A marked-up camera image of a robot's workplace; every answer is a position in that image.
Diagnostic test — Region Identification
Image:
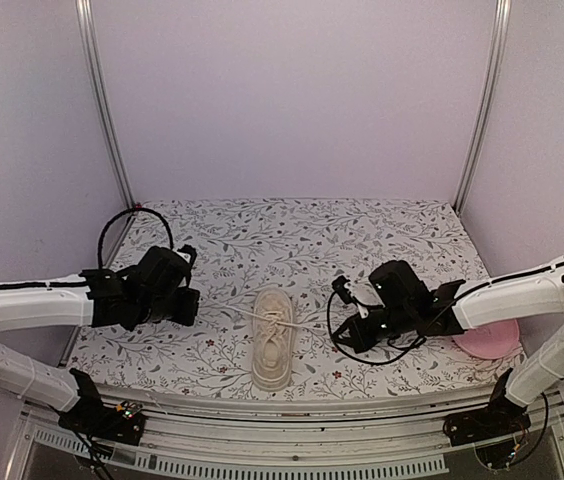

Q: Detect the right aluminium frame post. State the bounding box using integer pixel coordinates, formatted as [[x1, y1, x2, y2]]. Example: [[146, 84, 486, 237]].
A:
[[453, 0, 512, 217]]

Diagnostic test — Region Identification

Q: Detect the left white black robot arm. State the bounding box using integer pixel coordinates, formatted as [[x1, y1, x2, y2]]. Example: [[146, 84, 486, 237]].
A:
[[0, 245, 200, 434]]

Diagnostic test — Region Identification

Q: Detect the cream white sneaker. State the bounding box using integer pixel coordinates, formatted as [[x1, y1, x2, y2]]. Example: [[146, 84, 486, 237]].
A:
[[201, 287, 323, 392]]

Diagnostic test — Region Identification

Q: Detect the aluminium front rail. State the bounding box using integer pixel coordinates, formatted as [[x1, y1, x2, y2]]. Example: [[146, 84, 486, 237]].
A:
[[4, 384, 564, 480]]

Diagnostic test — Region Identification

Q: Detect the pink round plate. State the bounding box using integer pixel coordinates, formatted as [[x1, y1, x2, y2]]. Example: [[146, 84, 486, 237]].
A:
[[453, 319, 520, 360]]

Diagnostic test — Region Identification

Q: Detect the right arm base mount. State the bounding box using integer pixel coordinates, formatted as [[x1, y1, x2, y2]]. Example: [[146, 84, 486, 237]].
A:
[[442, 397, 531, 446]]

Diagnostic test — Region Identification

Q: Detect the floral patterned table mat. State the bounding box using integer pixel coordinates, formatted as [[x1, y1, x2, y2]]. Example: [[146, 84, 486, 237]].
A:
[[68, 199, 524, 402]]

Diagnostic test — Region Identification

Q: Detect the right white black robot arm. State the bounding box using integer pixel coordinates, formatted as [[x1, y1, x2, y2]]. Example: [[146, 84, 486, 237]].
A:
[[327, 255, 564, 436]]

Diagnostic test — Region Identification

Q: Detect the aluminium frame post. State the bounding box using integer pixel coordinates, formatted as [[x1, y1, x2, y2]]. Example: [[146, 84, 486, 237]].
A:
[[75, 0, 136, 208], [453, 0, 512, 217]]

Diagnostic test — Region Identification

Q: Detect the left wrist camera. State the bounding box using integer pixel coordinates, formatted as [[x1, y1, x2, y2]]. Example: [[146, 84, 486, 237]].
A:
[[175, 244, 197, 266]]

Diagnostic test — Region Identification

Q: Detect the left aluminium frame post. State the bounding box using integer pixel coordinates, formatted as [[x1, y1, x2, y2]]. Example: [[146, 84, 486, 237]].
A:
[[75, 0, 136, 208]]

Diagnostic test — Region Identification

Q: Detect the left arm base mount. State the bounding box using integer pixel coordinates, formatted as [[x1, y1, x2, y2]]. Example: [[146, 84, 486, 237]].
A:
[[58, 368, 147, 446]]

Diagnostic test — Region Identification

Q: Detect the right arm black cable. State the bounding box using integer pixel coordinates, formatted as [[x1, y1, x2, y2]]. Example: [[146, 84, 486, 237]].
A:
[[325, 289, 428, 367]]

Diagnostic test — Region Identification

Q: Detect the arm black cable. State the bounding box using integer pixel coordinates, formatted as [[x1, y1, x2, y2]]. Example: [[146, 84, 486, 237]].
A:
[[325, 289, 428, 367], [96, 208, 176, 274]]

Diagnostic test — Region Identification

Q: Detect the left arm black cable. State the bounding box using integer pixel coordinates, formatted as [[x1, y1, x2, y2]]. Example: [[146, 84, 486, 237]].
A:
[[96, 208, 176, 274]]

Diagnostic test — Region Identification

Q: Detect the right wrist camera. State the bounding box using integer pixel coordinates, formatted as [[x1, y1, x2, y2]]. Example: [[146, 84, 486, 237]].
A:
[[332, 275, 377, 319]]

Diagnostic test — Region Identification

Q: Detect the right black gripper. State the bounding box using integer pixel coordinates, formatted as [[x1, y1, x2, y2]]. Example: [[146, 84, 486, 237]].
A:
[[332, 303, 416, 354]]

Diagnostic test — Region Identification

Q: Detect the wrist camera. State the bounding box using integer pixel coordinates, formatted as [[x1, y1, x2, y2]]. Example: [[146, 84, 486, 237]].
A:
[[332, 275, 377, 319], [175, 244, 197, 266]]

